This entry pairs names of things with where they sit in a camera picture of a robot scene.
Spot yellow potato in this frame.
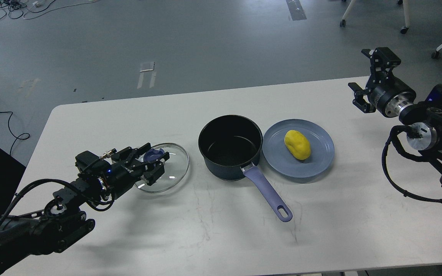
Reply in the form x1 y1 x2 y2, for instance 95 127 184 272
284 130 312 161

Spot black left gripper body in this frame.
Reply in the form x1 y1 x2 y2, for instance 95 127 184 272
104 163 145 198

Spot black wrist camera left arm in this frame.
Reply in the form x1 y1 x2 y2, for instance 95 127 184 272
75 151 102 177

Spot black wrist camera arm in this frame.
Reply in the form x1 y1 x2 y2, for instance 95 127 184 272
425 84 442 109
75 151 102 177

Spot glass pot lid blue knob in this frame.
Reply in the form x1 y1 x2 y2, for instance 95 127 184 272
134 143 190 194

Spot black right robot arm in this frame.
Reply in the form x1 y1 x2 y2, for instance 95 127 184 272
348 47 442 204

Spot tangled cables on floor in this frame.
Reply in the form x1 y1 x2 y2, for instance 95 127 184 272
0 0 99 25

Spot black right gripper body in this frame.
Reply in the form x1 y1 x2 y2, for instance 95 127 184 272
366 76 416 118

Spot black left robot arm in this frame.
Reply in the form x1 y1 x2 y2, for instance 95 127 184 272
0 143 170 275

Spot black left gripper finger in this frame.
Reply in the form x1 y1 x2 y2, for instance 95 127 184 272
111 143 152 162
141 152 170 186

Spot white chair leg with caster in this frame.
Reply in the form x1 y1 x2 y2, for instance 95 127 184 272
339 0 410 34

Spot dark blue saucepan purple handle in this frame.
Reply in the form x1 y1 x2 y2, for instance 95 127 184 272
198 115 293 222

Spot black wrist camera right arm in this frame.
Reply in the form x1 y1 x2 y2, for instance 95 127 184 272
425 84 442 109

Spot blue round plate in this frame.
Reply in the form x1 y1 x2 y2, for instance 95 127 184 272
262 119 335 182

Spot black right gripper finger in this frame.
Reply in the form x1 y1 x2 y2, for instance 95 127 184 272
361 47 401 79
348 82 376 113

